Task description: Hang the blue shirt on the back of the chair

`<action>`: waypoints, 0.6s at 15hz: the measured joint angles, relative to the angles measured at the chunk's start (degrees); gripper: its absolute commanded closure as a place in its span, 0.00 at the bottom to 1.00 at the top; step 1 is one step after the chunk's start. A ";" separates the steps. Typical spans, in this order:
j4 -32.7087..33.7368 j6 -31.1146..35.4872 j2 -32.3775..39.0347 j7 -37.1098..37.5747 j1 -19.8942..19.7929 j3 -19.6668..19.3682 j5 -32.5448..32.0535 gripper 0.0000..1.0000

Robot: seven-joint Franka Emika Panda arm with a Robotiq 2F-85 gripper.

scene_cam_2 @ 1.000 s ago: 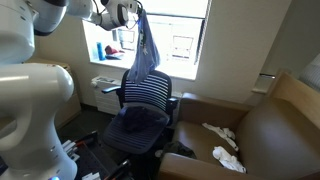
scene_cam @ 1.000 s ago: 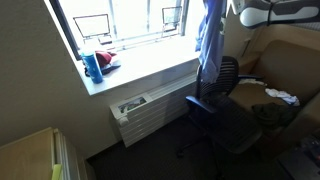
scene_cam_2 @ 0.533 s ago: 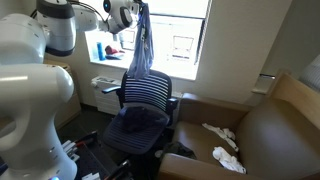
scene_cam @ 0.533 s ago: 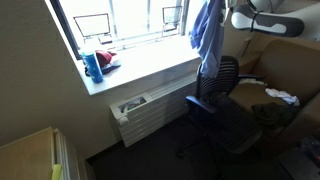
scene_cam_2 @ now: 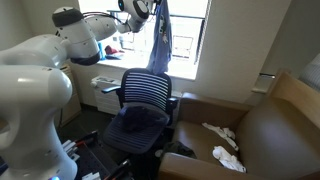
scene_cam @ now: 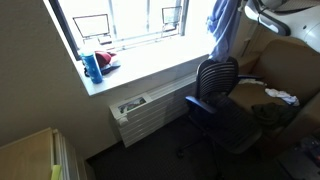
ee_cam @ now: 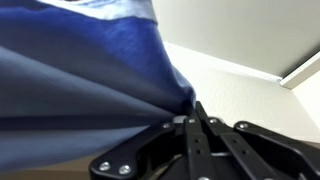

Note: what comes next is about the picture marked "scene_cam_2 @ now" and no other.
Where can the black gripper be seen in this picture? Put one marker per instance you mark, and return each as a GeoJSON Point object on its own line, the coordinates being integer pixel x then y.
{"type": "Point", "coordinates": [158, 1]}

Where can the light blue shirt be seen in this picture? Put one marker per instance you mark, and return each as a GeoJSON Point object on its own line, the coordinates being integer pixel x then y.
{"type": "Point", "coordinates": [161, 46]}

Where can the black mesh office chair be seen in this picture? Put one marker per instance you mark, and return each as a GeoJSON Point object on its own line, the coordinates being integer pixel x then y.
{"type": "Point", "coordinates": [146, 88]}

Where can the red cap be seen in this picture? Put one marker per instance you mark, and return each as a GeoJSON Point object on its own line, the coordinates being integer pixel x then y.
{"type": "Point", "coordinates": [110, 50]}

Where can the dark cloth on windowsill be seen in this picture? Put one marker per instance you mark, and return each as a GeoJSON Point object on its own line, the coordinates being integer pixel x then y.
{"type": "Point", "coordinates": [115, 57]}

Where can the light wooden cabinet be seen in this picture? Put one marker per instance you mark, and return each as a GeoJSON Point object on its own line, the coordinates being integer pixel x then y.
{"type": "Point", "coordinates": [70, 103]}

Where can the long white cloth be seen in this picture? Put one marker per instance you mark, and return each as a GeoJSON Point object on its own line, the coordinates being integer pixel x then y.
{"type": "Point", "coordinates": [221, 131]}

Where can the dark green garment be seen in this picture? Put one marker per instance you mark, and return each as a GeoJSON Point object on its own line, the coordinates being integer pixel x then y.
{"type": "Point", "coordinates": [178, 149]}

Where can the striped grey mattress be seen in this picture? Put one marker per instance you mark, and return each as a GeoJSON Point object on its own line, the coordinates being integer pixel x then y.
{"type": "Point", "coordinates": [311, 73]}

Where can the black equipment cart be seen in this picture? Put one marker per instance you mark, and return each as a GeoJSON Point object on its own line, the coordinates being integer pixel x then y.
{"type": "Point", "coordinates": [93, 160]}

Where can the crumpled white cloth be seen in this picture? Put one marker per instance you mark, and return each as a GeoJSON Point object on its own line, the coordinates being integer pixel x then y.
{"type": "Point", "coordinates": [230, 160]}

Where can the brown leather armchair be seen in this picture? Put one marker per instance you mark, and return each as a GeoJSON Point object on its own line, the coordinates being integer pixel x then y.
{"type": "Point", "coordinates": [276, 133]}

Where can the white wall heater unit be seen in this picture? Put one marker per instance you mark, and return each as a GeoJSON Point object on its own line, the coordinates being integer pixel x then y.
{"type": "Point", "coordinates": [105, 96]}

